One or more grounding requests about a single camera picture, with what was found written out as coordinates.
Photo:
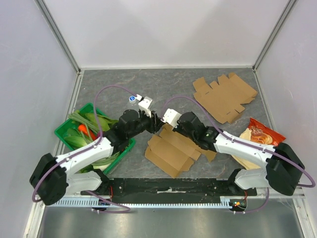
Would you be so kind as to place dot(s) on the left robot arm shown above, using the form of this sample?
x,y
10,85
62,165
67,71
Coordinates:
x,y
49,178

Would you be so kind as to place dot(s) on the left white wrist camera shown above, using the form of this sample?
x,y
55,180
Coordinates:
x,y
144,104

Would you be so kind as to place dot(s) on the green long beans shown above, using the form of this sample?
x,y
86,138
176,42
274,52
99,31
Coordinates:
x,y
81,121

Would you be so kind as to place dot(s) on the beige cassava chips bag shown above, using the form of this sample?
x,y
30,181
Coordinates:
x,y
243,157

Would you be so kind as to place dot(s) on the green leafy vegetable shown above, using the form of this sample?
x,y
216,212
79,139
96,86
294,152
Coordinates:
x,y
99,121

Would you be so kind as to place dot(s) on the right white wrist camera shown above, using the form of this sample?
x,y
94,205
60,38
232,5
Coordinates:
x,y
171,117

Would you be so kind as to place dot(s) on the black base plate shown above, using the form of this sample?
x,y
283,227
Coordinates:
x,y
169,190

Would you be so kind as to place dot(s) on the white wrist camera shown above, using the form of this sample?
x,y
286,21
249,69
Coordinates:
x,y
171,117
144,104

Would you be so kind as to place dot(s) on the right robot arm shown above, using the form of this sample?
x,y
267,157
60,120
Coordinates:
x,y
278,166

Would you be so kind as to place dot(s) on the grey cable duct rail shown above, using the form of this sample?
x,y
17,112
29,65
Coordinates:
x,y
93,202

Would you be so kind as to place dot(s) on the red snack bag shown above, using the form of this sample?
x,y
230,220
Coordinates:
x,y
259,133

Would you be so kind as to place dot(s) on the green plastic basket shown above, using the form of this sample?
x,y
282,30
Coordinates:
x,y
73,139

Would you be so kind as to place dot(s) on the orange carrot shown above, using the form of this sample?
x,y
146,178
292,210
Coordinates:
x,y
86,131

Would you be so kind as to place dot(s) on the clear plastic water bottle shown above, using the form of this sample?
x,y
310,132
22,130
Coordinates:
x,y
132,101

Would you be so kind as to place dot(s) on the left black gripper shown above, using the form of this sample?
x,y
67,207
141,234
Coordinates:
x,y
155,123

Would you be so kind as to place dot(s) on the brown cardboard box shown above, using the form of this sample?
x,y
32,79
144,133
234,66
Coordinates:
x,y
174,153

